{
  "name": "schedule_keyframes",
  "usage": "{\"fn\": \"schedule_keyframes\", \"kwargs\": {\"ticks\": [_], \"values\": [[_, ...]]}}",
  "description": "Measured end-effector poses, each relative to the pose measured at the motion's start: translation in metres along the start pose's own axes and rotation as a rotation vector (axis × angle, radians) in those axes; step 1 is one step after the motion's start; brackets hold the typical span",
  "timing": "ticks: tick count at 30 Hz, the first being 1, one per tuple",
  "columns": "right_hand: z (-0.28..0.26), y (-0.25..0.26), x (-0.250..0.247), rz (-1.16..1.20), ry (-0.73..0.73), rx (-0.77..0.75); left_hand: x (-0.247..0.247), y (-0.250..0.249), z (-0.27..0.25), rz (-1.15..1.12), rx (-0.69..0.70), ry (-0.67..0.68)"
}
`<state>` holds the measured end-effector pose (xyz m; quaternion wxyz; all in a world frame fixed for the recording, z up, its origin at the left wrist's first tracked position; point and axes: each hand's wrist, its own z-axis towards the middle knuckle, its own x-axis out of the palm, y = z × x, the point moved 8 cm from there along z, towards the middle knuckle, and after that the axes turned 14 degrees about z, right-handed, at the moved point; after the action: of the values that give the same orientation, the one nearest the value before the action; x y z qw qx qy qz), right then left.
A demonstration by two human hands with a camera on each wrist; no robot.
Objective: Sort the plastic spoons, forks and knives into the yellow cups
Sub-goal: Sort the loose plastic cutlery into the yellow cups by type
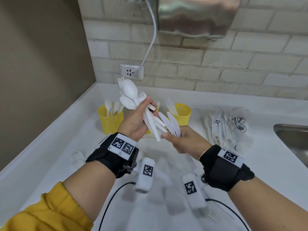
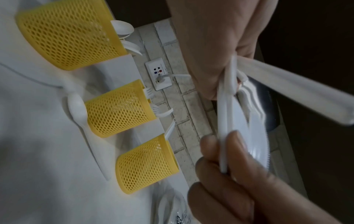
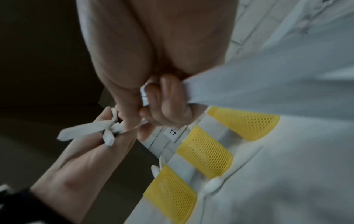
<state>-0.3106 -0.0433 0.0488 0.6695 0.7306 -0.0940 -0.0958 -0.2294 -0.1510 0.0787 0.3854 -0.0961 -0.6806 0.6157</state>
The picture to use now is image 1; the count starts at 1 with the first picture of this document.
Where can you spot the person's right hand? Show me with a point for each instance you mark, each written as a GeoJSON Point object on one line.
{"type": "Point", "coordinates": [190, 141]}

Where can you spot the person's left hand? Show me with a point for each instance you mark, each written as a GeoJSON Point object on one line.
{"type": "Point", "coordinates": [134, 122]}

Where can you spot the white plastic knife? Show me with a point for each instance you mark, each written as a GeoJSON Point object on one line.
{"type": "Point", "coordinates": [164, 120]}
{"type": "Point", "coordinates": [173, 125]}

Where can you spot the packed bundle of white cutlery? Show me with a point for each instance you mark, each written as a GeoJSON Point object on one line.
{"type": "Point", "coordinates": [216, 129]}

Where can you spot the bunch of sorted white forks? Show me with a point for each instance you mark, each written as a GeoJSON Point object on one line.
{"type": "Point", "coordinates": [157, 104]}

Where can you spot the bunch of sorted white spoons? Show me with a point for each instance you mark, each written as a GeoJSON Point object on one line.
{"type": "Point", "coordinates": [108, 105]}

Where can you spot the bunch of sorted white knives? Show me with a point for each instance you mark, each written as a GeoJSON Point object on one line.
{"type": "Point", "coordinates": [171, 105]}

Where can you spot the clear plastic cutlery bag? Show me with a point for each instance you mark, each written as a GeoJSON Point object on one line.
{"type": "Point", "coordinates": [238, 132]}

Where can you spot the person's right forearm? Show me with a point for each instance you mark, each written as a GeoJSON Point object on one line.
{"type": "Point", "coordinates": [269, 209]}

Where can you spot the person's left forearm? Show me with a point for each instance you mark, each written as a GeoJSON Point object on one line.
{"type": "Point", "coordinates": [91, 187]}

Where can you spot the black right wrist band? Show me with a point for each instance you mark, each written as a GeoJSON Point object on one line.
{"type": "Point", "coordinates": [221, 170]}

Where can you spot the black wrist band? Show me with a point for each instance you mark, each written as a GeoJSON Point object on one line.
{"type": "Point", "coordinates": [221, 170]}
{"type": "Point", "coordinates": [103, 156]}

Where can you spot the black left wrist band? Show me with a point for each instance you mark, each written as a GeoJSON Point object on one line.
{"type": "Point", "coordinates": [103, 156]}

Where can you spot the steel sink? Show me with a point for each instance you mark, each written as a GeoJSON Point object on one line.
{"type": "Point", "coordinates": [293, 139]}

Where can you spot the yellow sleeve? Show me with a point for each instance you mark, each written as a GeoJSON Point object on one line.
{"type": "Point", "coordinates": [48, 211]}

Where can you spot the white wall socket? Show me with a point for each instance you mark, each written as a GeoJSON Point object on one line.
{"type": "Point", "coordinates": [126, 72]}

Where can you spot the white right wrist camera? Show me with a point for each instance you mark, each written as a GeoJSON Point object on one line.
{"type": "Point", "coordinates": [195, 197]}

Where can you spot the steel wall hand dryer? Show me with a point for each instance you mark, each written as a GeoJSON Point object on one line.
{"type": "Point", "coordinates": [197, 14]}

